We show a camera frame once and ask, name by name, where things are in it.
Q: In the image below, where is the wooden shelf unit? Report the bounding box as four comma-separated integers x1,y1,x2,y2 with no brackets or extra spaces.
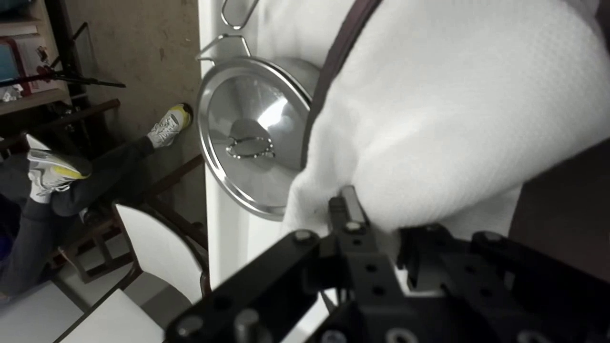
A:
0,0,121,154

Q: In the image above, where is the seated person in blue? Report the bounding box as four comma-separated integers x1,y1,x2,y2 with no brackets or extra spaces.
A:
0,101,195,301

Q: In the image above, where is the white towel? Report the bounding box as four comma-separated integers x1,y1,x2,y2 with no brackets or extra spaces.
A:
281,0,610,234

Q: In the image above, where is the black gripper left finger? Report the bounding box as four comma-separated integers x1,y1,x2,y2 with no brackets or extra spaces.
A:
327,185,397,320

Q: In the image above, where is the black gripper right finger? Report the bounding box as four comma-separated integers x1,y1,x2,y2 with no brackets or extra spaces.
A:
397,225,510,297

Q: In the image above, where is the steel pot with wire handle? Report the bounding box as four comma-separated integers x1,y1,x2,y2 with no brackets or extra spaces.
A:
195,34,321,223

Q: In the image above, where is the wooden chair with white panels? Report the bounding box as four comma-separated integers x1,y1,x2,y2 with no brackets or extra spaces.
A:
0,150,214,343

